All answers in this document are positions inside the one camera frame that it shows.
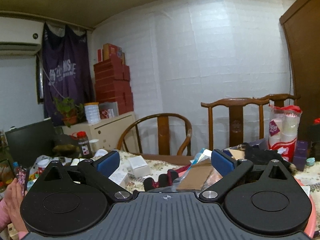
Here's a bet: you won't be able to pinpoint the dark jar red lid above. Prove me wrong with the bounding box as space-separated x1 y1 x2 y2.
308 118 320 147

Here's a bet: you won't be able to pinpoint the flat white box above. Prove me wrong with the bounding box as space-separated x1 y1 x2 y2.
129 155 151 178

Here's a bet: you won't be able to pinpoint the floral quilted tablecloth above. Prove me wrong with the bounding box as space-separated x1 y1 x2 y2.
30 149 320 196

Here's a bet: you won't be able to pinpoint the pink plastic basin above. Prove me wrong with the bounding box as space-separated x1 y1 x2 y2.
293 177 316 239

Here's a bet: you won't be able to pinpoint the stack of red boxes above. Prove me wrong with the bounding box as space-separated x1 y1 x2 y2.
93 43 133 114

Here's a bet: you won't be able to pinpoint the black red gloves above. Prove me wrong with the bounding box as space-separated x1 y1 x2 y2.
143 170 179 192

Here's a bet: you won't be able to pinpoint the white air conditioner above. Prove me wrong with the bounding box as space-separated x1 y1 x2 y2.
0 17 44 55

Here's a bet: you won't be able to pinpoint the brown cardboard box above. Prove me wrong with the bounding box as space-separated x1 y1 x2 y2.
176 159 213 191

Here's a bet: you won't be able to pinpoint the stack of white containers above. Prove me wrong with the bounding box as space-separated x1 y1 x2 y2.
84 102 100 124

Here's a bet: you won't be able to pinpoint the pink sleeved forearm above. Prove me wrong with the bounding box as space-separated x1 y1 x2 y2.
0 199 28 239

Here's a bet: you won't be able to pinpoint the person's left hand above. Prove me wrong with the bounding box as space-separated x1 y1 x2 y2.
4 178 28 232

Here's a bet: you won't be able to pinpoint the potted green plant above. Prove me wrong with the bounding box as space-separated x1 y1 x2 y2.
53 97 85 127

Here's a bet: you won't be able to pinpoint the brown jar red lid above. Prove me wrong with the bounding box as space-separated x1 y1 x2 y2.
76 131 93 159

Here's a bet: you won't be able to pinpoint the purple hanging shirt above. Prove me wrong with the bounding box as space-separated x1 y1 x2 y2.
41 24 94 126

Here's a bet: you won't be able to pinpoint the leopard print black glove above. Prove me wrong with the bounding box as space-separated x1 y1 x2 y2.
236 143 298 174

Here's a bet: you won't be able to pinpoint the bag of paper cups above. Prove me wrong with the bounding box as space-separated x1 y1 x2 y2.
268 104 303 162

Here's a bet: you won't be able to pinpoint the round-back wooden chair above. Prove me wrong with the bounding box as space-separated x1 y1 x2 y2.
116 113 193 156

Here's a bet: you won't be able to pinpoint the black monitor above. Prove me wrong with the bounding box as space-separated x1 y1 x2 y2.
5 118 57 167

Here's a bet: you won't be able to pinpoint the teal round tin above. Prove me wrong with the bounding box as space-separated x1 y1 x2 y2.
306 157 316 166

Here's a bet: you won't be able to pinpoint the straight-back wooden chair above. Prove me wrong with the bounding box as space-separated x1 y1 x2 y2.
201 93 301 150

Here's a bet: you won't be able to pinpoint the purple rectangular box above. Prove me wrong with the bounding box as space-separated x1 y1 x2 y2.
293 140 308 167

